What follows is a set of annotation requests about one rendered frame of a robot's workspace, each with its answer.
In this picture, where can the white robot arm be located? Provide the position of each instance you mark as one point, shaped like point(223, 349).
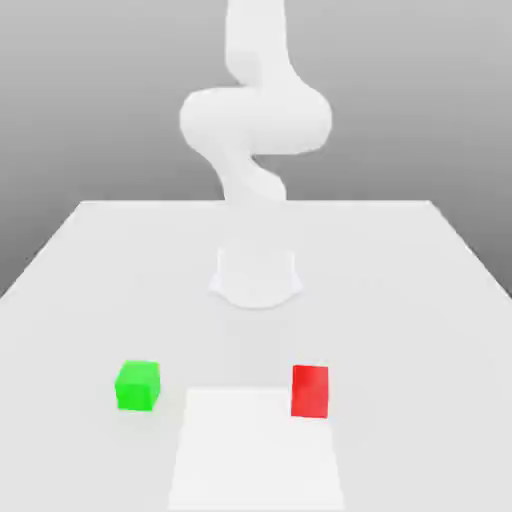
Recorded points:
point(256, 120)

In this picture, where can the small red cube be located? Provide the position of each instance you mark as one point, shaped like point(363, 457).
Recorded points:
point(309, 392)

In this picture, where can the small green cube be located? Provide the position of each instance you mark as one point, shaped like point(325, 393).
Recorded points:
point(137, 386)

